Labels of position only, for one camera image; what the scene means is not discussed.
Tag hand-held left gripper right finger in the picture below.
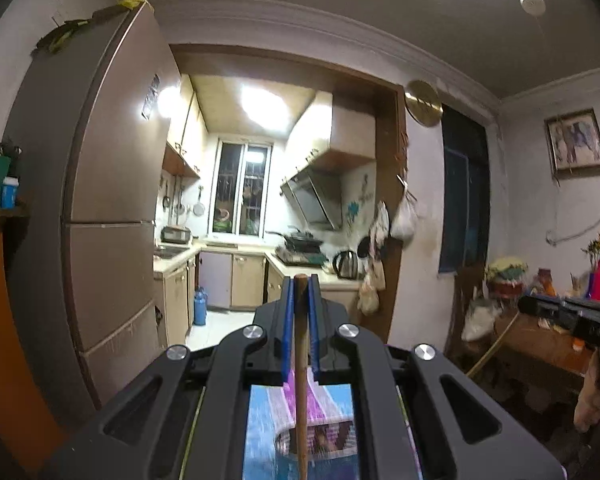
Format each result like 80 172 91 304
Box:
306 276 567 480

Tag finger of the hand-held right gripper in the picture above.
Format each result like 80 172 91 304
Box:
518 295 566 319

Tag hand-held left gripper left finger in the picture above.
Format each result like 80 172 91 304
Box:
40 277 296 480

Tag wooden chopstick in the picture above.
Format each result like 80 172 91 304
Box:
293 274 311 480

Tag blue perforated utensil holder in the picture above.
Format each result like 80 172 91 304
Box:
274 419 357 462

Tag person's right hand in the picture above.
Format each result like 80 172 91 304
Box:
574 347 600 434

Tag orange jar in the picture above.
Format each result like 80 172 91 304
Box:
535 267 556 297

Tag wooden side table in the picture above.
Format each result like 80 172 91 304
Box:
460 305 600 411

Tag kitchen base cabinets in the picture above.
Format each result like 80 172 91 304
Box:
152 240 367 352

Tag wooden chair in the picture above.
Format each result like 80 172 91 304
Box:
450 260 496 361

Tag beige hanging bag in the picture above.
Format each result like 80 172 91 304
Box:
357 257 387 316

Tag bunch of flowers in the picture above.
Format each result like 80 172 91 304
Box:
582 227 600 261

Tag electric kettle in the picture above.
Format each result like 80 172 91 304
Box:
332 249 361 280

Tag gas stove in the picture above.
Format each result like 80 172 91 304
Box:
275 245 329 266

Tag blue water bottle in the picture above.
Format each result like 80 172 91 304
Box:
192 286 209 326

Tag striped floral tablecloth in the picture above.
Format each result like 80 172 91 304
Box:
245 370 362 480

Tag black wok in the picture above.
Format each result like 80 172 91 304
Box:
266 227 324 249

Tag hanging cloth bag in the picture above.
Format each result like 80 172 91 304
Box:
370 201 391 246

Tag dark window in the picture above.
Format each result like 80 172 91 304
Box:
438 102 491 276

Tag range hood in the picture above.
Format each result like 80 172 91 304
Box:
280 167 344 232

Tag white plastic bag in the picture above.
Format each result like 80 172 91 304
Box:
390 192 420 241

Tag kitchen window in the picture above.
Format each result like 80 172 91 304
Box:
212 140 274 239

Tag framed picture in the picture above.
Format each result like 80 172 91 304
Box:
544 108 600 177

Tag brown refrigerator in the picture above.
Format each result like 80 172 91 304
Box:
2 2 182 411

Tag orange wooden cabinet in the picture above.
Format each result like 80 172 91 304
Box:
0 207 76 480

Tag white jar with blue label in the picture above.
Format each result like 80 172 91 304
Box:
0 176 20 210

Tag yellow green cloth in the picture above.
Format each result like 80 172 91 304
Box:
32 0 154 54

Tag white wall cable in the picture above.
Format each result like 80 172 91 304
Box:
545 210 600 247

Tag flower wall sticker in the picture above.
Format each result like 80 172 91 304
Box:
345 170 376 231

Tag kitchen wall cabinet above hood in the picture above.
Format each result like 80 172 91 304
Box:
285 92 377 174

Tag kitchen wall cabinet with handles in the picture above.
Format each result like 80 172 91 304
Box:
162 75 204 179

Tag gold wall clock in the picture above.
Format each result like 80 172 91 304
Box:
404 80 444 126

